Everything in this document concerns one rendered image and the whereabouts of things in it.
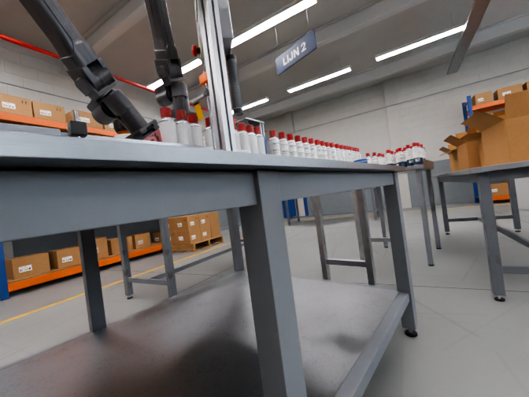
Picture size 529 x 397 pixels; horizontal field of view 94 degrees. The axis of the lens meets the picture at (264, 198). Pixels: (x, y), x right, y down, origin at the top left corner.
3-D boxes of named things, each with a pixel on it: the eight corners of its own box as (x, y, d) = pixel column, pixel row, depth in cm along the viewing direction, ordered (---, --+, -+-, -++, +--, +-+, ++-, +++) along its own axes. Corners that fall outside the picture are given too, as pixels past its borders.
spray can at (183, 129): (193, 172, 86) (185, 114, 86) (199, 170, 82) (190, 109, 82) (178, 173, 83) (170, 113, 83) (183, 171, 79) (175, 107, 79)
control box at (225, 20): (227, 67, 96) (221, 18, 96) (233, 38, 80) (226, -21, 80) (201, 66, 93) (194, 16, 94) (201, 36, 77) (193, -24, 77)
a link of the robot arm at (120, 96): (105, 90, 63) (121, 83, 67) (94, 101, 66) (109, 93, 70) (126, 115, 66) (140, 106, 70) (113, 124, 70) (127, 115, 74)
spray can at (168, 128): (176, 173, 82) (168, 113, 83) (185, 171, 79) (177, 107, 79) (161, 173, 78) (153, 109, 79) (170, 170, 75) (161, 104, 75)
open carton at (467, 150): (446, 173, 250) (442, 136, 250) (506, 165, 230) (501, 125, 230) (457, 171, 211) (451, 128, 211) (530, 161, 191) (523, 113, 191)
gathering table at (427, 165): (382, 246, 303) (372, 171, 304) (445, 247, 263) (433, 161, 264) (363, 262, 248) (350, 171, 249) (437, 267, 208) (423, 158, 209)
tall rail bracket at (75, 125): (85, 191, 57) (76, 120, 57) (95, 186, 53) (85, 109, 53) (68, 191, 55) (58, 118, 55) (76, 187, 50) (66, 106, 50)
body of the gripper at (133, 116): (144, 132, 78) (126, 111, 74) (160, 124, 71) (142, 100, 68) (128, 143, 74) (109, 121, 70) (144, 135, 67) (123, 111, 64)
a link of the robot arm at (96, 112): (77, 76, 59) (101, 62, 64) (59, 96, 65) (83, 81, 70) (120, 118, 66) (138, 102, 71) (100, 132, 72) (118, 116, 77)
